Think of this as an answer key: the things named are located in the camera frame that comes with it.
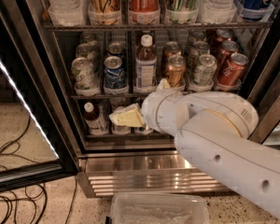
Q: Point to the clear plastic bin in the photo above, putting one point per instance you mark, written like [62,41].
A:
[157,208]

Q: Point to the small tea bottle bottom shelf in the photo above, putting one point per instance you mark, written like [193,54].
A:
[95,119]

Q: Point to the red soda can front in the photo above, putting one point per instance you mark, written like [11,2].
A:
[232,69]

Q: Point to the red can top shelf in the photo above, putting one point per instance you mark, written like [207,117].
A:
[144,12]

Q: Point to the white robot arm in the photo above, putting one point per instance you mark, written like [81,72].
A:
[211,131]

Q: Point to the gold soda can front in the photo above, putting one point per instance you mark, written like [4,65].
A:
[175,68]

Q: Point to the red soda can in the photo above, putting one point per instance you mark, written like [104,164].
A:
[226,49]
[219,35]
[232,69]

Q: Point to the gold soda can behind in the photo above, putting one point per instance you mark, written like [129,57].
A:
[171,48]

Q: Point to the green can top shelf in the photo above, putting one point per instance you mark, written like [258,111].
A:
[181,11]

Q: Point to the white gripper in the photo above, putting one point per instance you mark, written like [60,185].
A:
[149,110]

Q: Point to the red soda can middle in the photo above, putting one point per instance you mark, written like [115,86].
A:
[226,49]

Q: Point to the blue pepsi can front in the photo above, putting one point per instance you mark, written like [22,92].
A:
[114,73]

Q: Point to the clear water bottle top left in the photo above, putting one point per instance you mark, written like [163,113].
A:
[68,12]

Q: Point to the tea bottle white cap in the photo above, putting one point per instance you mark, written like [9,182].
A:
[145,63]

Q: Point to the silver can bottom shelf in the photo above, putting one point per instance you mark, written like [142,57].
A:
[145,130]

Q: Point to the clear water bottle top right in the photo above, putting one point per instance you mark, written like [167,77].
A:
[216,11]

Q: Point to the blue pepsi can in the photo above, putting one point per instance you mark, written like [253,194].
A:
[116,49]
[114,73]

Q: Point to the open glass fridge door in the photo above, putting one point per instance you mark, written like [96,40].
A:
[34,148]

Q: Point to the gold soda can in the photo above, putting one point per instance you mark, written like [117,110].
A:
[171,48]
[175,68]

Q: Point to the stainless steel fridge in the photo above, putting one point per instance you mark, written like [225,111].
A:
[112,163]

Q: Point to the gold can top shelf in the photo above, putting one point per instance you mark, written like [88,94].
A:
[104,12]

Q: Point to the blue pepsi can behind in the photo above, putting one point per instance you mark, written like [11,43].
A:
[116,49]

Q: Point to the red soda can back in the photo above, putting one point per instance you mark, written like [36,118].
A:
[219,35]

